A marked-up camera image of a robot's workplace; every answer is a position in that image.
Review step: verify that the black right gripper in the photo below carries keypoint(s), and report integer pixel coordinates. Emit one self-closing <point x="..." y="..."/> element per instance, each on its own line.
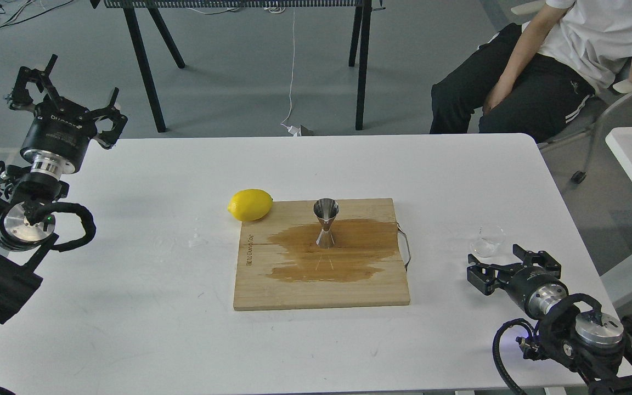
<point x="535" y="290"/>

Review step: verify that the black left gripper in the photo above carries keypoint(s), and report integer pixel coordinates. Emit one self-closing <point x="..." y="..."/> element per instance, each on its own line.
<point x="61" y="132"/>

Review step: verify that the clear glass measuring cup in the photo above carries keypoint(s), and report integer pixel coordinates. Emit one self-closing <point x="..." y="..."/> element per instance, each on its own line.
<point x="487" y="241"/>

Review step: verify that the steel double jigger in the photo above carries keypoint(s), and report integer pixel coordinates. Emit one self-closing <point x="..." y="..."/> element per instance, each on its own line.
<point x="326" y="210"/>

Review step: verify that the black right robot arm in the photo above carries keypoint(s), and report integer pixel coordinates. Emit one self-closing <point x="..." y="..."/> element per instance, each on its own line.
<point x="571" y="329"/>

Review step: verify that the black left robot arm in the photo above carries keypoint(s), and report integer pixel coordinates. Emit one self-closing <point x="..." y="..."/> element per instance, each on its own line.
<point x="34" y="216"/>

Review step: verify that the seated person in white shirt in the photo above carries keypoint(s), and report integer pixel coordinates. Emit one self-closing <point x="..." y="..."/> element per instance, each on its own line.
<point x="536" y="78"/>

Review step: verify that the yellow lemon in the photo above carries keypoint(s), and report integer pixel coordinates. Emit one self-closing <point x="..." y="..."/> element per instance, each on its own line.
<point x="250" y="204"/>

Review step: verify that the wooden cutting board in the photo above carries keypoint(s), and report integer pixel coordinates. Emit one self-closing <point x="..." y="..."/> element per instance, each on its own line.
<point x="280" y="265"/>

